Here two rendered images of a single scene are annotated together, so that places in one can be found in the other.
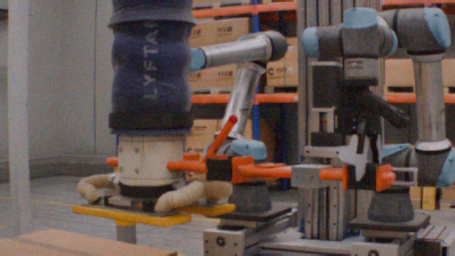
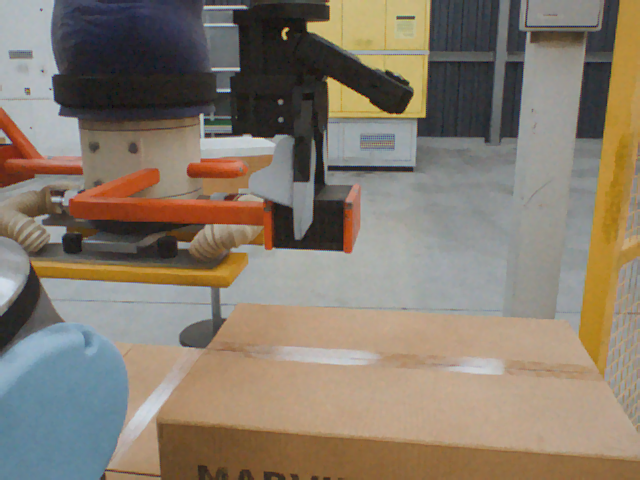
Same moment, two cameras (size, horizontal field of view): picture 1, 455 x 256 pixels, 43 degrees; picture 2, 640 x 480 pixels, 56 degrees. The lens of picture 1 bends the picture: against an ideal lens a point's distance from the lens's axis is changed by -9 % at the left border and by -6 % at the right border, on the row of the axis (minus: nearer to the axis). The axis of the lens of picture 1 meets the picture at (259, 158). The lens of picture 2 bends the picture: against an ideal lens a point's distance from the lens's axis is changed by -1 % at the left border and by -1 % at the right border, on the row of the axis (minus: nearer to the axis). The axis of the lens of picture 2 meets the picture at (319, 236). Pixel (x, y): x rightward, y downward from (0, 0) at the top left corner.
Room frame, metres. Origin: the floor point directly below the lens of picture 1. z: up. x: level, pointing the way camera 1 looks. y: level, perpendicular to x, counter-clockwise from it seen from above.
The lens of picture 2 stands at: (2.50, 0.18, 1.38)
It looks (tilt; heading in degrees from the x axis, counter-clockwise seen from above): 16 degrees down; 157
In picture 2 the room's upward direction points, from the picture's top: straight up
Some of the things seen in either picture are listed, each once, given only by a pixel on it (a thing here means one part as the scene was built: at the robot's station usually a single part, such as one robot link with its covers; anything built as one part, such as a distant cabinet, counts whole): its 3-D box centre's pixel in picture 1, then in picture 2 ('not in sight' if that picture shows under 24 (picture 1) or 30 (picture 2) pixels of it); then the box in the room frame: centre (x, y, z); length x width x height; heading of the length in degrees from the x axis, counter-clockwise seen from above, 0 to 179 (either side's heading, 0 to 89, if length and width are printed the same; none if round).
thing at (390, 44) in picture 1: (370, 40); not in sight; (1.37, -0.26, 1.53); 0.11 x 0.11 x 0.08; 58
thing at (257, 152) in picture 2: not in sight; (209, 184); (-0.41, 0.81, 0.82); 0.60 x 0.40 x 0.40; 86
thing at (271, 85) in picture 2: not in sight; (284, 73); (1.94, 0.38, 1.37); 0.09 x 0.08 x 0.12; 59
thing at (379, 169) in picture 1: (367, 176); not in sight; (1.26, -0.23, 1.23); 0.08 x 0.07 x 0.05; 59
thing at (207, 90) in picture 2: (151, 119); (136, 87); (1.58, 0.28, 1.35); 0.23 x 0.23 x 0.04
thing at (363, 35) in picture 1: (361, 34); not in sight; (1.28, -0.22, 1.54); 0.09 x 0.08 x 0.11; 148
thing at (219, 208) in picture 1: (174, 199); (120, 253); (1.66, 0.23, 1.13); 0.34 x 0.10 x 0.05; 59
